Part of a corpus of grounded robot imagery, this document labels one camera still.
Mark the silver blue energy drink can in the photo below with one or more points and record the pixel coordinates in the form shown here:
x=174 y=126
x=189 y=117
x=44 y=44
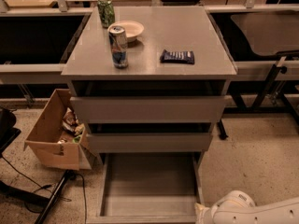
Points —
x=118 y=45

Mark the green soda can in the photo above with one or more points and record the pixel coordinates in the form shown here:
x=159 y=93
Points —
x=106 y=12

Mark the white paper bowl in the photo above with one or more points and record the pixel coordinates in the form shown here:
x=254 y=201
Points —
x=132 y=28

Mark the grey bottom drawer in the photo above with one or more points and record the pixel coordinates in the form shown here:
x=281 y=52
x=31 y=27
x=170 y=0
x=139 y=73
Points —
x=148 y=188

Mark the grey chair seat right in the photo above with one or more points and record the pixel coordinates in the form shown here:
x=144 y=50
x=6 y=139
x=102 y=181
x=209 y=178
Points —
x=270 y=33

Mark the grey drawer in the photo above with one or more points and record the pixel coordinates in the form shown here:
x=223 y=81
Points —
x=148 y=109
x=148 y=188
x=149 y=142

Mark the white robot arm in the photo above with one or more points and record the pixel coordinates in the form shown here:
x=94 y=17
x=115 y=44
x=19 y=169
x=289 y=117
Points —
x=238 y=208

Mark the dark blue snack packet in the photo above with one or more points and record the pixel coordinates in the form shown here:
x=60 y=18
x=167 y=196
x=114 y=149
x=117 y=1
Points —
x=186 y=57

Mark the left grey desk frame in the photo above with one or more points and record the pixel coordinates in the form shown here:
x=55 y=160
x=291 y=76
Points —
x=36 y=43

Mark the black chair base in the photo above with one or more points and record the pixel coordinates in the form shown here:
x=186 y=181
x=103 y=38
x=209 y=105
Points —
x=8 y=133

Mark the black stand leg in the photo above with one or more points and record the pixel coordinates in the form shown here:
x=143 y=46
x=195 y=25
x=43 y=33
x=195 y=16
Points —
x=68 y=174

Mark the grey middle drawer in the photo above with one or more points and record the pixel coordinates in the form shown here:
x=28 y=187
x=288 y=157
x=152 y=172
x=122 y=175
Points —
x=149 y=142

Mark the grey desk frame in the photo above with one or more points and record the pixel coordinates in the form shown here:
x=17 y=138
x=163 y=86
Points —
x=36 y=43
x=248 y=65

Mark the grey top drawer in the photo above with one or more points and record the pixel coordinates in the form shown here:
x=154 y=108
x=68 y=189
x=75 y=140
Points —
x=148 y=109

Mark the right grey desk frame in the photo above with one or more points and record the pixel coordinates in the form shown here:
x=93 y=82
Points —
x=248 y=65

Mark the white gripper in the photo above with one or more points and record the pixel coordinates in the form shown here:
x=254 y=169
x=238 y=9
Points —
x=206 y=215

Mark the cardboard box with trash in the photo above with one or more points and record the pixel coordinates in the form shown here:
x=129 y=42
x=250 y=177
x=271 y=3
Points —
x=52 y=144

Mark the grey drawer cabinet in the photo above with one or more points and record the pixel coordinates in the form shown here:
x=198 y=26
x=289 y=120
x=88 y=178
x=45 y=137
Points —
x=90 y=71

